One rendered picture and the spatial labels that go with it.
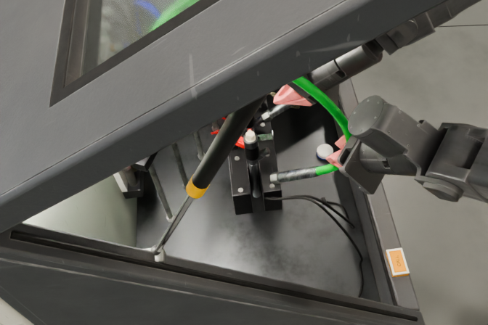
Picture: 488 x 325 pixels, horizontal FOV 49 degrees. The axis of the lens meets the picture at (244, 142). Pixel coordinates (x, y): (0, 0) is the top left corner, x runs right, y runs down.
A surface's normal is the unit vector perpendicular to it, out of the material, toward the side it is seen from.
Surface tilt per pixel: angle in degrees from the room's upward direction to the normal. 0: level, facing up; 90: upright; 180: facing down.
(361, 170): 46
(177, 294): 90
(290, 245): 0
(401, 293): 0
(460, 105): 0
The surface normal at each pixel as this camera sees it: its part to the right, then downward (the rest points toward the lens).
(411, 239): -0.07, -0.59
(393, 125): 0.34, 0.04
